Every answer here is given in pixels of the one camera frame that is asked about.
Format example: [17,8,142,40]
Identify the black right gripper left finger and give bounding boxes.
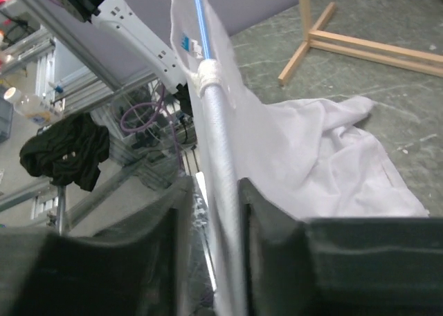
[1,177,193,315]

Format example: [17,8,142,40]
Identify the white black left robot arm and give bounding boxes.
[57,0,193,116]

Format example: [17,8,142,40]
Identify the black cloth pile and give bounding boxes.
[19,113,110,192]

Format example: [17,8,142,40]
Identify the wooden clothes rack frame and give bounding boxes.
[278,0,442,86]

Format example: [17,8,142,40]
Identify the clear plastic bottle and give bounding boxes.
[3,87,63,127]

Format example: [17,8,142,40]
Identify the white t shirt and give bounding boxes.
[169,0,430,316]

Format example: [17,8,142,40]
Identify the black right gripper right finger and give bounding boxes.
[239,178,442,315]

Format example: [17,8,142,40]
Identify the purple cables under table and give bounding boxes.
[119,84,188,178]

